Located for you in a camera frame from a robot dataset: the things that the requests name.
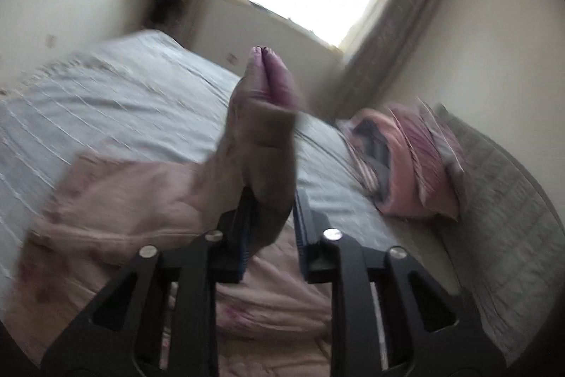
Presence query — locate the grey striped bed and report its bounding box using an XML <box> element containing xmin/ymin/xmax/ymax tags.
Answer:
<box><xmin>0</xmin><ymin>29</ymin><xmax>460</xmax><ymax>298</ymax></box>

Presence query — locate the pink striped pillow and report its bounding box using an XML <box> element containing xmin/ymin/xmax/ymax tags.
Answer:
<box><xmin>336</xmin><ymin>96</ymin><xmax>469</xmax><ymax>223</ymax></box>

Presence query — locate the grey quilted headboard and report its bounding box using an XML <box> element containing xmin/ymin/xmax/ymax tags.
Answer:
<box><xmin>435</xmin><ymin>103</ymin><xmax>565</xmax><ymax>369</ymax></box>

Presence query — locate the pink garment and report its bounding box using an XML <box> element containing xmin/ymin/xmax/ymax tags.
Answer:
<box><xmin>4</xmin><ymin>46</ymin><xmax>334</xmax><ymax>377</ymax></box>

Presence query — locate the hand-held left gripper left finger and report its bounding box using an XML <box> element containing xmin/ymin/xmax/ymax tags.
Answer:
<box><xmin>41</xmin><ymin>186</ymin><xmax>255</xmax><ymax>377</ymax></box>

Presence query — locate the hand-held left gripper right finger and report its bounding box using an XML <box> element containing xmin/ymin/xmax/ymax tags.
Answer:
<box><xmin>293</xmin><ymin>189</ymin><xmax>508</xmax><ymax>377</ymax></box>

